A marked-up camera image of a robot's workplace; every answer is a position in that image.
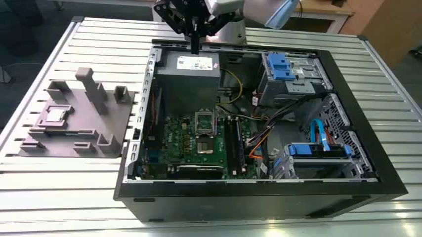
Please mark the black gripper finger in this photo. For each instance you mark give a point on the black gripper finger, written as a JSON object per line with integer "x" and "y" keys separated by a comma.
{"x": 219, "y": 26}
{"x": 166, "y": 14}

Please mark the silver square CPU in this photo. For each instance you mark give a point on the silver square CPU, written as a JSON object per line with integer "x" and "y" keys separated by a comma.
{"x": 55, "y": 115}

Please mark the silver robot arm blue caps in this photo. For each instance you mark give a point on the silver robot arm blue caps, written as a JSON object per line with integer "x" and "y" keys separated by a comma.
{"x": 234, "y": 29}

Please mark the blue drive carrier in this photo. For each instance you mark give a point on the blue drive carrier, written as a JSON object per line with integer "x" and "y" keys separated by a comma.
{"x": 280, "y": 64}

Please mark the grey power supply unit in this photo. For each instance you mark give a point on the grey power supply unit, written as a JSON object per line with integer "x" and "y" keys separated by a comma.
{"x": 187, "y": 91}

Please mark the grey metal drive cage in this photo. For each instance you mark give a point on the grey metal drive cage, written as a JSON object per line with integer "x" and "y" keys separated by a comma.
{"x": 297, "y": 91}

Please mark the dark office chair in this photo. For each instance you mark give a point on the dark office chair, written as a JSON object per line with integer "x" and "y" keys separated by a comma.
{"x": 23, "y": 37}

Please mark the black RAM slot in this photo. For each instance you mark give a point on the black RAM slot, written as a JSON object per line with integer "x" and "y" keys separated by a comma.
{"x": 234, "y": 145}
{"x": 229, "y": 145}
{"x": 239, "y": 148}

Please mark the grey parts rack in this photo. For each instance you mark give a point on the grey parts rack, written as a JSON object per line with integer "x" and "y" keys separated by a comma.
{"x": 82, "y": 118}

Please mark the brown wooden cabinet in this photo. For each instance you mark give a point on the brown wooden cabinet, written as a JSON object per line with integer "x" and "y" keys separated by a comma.
{"x": 389, "y": 24}

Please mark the green motherboard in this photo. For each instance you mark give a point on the green motherboard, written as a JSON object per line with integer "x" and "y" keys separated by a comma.
{"x": 178, "y": 153}

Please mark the hard disk in blue carrier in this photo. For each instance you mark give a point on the hard disk in blue carrier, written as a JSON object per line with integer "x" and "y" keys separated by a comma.
{"x": 301, "y": 149}

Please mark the black graphics card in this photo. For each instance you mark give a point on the black graphics card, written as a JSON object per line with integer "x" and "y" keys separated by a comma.
{"x": 198, "y": 171}

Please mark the blue VGA port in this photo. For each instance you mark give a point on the blue VGA port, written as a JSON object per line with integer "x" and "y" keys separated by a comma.
{"x": 139, "y": 171}

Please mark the metal disk bay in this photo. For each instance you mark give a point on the metal disk bay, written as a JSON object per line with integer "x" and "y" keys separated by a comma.
{"x": 317, "y": 170}

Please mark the black PC case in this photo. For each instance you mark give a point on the black PC case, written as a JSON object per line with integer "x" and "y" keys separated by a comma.
{"x": 230, "y": 197}

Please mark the silver camera with label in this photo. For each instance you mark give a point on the silver camera with label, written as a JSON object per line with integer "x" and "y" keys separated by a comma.
{"x": 218, "y": 7}

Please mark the wooden desk white frame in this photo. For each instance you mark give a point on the wooden desk white frame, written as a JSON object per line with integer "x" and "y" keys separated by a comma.
{"x": 330, "y": 11}

